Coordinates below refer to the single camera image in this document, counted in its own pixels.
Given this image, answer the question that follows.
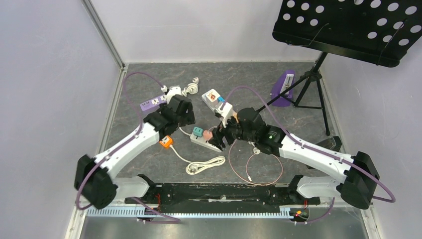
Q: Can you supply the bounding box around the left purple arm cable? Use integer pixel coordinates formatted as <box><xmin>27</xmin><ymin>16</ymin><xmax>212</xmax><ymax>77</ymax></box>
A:
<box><xmin>75</xmin><ymin>72</ymin><xmax>169</xmax><ymax>211</ymax></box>

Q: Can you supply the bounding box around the orange power strip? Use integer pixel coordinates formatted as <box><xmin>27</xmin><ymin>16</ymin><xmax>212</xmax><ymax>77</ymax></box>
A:
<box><xmin>159</xmin><ymin>135</ymin><xmax>174</xmax><ymax>149</ymax></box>

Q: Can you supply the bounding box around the black music stand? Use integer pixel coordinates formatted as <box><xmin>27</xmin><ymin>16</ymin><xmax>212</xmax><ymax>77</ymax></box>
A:
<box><xmin>254</xmin><ymin>0</ymin><xmax>422</xmax><ymax>136</ymax></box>

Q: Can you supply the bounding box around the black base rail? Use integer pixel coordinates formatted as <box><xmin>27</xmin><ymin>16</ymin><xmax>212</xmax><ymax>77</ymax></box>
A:
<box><xmin>140</xmin><ymin>174</ymin><xmax>320</xmax><ymax>214</ymax></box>

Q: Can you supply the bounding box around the purple metronome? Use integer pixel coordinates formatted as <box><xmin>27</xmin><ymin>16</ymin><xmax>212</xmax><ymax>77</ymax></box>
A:
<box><xmin>270</xmin><ymin>69</ymin><xmax>295</xmax><ymax>107</ymax></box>

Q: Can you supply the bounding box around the teal small adapter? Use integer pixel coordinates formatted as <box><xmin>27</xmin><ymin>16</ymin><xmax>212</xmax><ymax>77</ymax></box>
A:
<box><xmin>192</xmin><ymin>126</ymin><xmax>204</xmax><ymax>138</ymax></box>

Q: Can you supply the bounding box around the small pink charger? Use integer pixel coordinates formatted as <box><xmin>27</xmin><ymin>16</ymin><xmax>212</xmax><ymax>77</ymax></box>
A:
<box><xmin>203</xmin><ymin>130</ymin><xmax>213</xmax><ymax>141</ymax></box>

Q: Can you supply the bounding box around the white tiger cube adapter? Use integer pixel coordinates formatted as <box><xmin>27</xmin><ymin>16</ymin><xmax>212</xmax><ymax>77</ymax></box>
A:
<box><xmin>202</xmin><ymin>89</ymin><xmax>220</xmax><ymax>108</ymax></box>

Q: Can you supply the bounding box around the small white power strip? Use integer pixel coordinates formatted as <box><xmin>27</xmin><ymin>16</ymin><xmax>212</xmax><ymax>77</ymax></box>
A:
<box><xmin>190</xmin><ymin>134</ymin><xmax>222</xmax><ymax>152</ymax></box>

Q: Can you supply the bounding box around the long white colourful power strip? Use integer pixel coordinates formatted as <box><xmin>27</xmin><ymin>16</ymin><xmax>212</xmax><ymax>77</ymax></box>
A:
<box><xmin>201</xmin><ymin>89</ymin><xmax>235</xmax><ymax>127</ymax></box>

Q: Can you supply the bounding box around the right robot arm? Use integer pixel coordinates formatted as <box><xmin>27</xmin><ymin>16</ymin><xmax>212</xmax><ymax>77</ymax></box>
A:
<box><xmin>209</xmin><ymin>104</ymin><xmax>379</xmax><ymax>210</ymax></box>

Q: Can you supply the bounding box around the pink charging cable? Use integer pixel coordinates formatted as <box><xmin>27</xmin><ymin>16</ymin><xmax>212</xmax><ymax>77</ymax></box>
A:
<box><xmin>208</xmin><ymin>126</ymin><xmax>284</xmax><ymax>187</ymax></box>

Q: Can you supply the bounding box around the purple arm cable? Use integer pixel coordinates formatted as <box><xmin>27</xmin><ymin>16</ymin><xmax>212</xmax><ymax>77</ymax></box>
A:
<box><xmin>220</xmin><ymin>86</ymin><xmax>396</xmax><ymax>204</ymax></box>
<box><xmin>75</xmin><ymin>72</ymin><xmax>169</xmax><ymax>211</ymax></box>

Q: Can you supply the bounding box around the small strip white cable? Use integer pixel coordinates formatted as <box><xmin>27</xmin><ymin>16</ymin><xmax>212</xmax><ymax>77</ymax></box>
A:
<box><xmin>170</xmin><ymin>126</ymin><xmax>227</xmax><ymax>175</ymax></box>

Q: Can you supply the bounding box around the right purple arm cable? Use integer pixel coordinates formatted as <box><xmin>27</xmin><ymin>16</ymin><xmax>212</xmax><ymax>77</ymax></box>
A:
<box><xmin>220</xmin><ymin>86</ymin><xmax>396</xmax><ymax>204</ymax></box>

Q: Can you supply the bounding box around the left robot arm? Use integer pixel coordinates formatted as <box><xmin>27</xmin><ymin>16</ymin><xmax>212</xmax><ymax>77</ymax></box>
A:
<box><xmin>74</xmin><ymin>95</ymin><xmax>195</xmax><ymax>210</ymax></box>

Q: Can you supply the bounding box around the purple power strip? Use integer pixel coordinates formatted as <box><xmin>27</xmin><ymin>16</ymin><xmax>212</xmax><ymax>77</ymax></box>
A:
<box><xmin>140</xmin><ymin>94</ymin><xmax>167</xmax><ymax>114</ymax></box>

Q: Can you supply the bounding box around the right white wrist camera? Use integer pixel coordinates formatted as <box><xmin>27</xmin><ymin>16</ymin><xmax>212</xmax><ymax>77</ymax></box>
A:
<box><xmin>217</xmin><ymin>102</ymin><xmax>234</xmax><ymax>128</ymax></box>

